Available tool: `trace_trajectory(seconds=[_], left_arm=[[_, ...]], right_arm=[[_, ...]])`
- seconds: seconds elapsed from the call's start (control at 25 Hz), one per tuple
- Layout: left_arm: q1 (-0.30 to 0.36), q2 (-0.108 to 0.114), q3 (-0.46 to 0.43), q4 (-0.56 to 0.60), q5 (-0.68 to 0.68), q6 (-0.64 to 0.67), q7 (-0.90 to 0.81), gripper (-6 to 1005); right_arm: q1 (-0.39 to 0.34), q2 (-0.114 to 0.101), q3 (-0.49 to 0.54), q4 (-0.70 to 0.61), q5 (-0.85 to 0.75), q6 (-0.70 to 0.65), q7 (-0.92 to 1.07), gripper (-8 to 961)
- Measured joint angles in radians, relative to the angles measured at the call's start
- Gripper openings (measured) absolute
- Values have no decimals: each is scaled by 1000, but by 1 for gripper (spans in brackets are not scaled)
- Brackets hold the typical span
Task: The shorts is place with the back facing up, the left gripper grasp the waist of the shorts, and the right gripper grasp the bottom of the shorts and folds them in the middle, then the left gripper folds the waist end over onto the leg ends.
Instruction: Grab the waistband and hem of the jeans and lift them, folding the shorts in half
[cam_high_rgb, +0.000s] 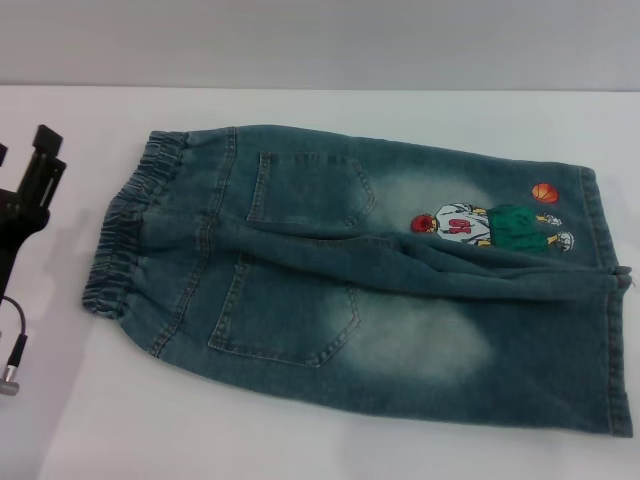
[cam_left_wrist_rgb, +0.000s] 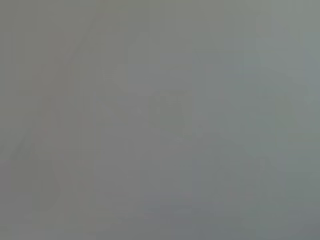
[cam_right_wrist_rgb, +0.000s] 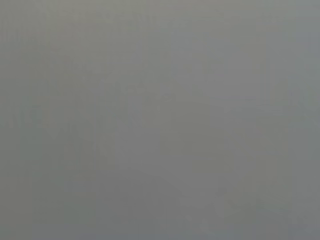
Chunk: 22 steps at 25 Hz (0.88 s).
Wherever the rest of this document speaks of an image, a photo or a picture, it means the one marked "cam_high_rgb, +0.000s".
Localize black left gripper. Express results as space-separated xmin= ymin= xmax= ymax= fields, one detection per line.
xmin=0 ymin=123 xmax=68 ymax=304

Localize blue denim shorts with cartoon patch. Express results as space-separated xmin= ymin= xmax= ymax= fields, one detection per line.
xmin=81 ymin=119 xmax=640 ymax=437

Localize thin black cable with plug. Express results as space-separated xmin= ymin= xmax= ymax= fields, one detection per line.
xmin=0 ymin=294 xmax=30 ymax=370

